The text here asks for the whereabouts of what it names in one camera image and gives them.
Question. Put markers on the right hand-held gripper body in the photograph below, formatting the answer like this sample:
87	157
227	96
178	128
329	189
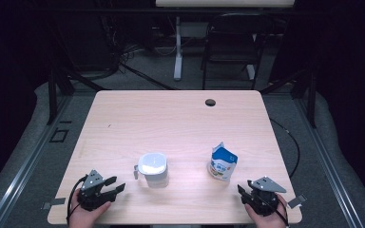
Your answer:
263	196

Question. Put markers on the grey tape strip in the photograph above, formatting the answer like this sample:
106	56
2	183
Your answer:
54	202
297	201

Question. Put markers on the black folding chair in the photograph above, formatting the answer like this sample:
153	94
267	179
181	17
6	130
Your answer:
231	47

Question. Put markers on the person's left hand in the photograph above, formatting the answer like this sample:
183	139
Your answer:
82	218

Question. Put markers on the white desk leg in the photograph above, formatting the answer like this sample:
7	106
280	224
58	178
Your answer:
178	50

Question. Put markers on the white and blue salt bag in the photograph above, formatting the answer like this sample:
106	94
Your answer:
222	163

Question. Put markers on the clear jar with white lid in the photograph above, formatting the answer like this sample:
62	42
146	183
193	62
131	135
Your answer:
153	167

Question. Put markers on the black frame post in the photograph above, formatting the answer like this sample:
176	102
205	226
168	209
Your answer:
52	95
312	101

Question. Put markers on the short white desk foot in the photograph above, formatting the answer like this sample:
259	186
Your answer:
251	72

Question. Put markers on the person's right hand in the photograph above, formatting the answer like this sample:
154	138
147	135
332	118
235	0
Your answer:
271	221

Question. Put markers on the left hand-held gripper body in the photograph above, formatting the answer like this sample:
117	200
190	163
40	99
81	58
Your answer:
90	194

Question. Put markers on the metal floor rail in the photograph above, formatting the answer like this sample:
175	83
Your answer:
28	161
326	158

